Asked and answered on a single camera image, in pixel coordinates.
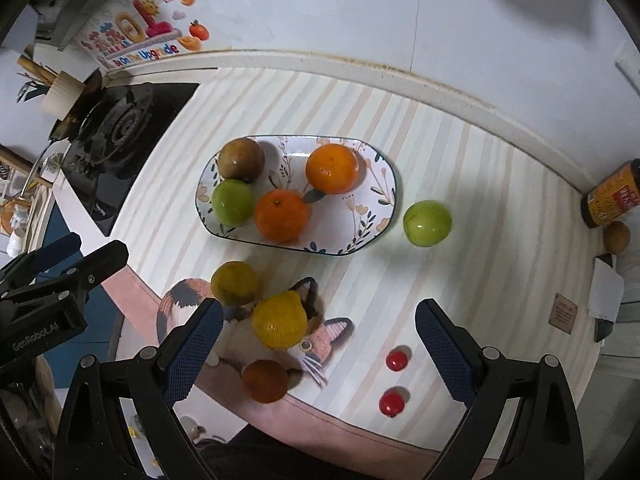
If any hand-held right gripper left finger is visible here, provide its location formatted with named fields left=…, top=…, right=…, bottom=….
left=52, top=297, right=225, bottom=480

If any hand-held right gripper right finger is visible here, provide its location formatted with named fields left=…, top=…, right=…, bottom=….
left=415, top=297, right=586, bottom=480

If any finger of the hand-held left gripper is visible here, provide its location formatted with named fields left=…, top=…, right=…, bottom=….
left=0, top=240, right=131, bottom=307
left=0, top=232, right=83, bottom=287

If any yellow-green citrus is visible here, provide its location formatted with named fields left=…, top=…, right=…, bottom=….
left=210, top=260, right=260, bottom=307

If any brown-orange round fruit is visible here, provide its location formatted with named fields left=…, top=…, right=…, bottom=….
left=242, top=359, right=291, bottom=404

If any yellow lemon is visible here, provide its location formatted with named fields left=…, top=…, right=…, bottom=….
left=251, top=291, right=308, bottom=351

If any green apple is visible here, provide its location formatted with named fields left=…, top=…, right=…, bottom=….
left=403, top=200, right=453, bottom=248
left=212, top=179, right=256, bottom=226

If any black gas stove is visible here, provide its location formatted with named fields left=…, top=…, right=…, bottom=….
left=59, top=81, right=201, bottom=237

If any orange tangerine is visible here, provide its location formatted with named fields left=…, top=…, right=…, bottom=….
left=305, top=143, right=361, bottom=195
left=254, top=189, right=311, bottom=242

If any beige utensil holder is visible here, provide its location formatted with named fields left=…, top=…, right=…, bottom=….
left=16, top=54, right=90, bottom=117

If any floral oval plate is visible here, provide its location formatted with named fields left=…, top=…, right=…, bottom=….
left=196, top=134, right=399, bottom=257

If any white paper packet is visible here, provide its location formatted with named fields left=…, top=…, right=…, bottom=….
left=591, top=255, right=627, bottom=344

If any brown round fruit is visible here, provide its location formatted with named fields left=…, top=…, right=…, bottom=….
left=217, top=137, right=265, bottom=183

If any striped cat table mat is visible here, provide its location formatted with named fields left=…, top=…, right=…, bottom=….
left=100, top=66, right=610, bottom=461

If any brown kiwi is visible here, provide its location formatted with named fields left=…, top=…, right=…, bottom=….
left=602, top=220, right=631, bottom=254

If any dark sauce bottle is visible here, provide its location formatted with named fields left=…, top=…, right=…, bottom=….
left=580, top=158, right=640, bottom=230

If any grey range hood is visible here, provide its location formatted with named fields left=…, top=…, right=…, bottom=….
left=0, top=0, right=132, bottom=52

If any colourful wall sticker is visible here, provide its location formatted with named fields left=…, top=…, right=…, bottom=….
left=74, top=0, right=212, bottom=70

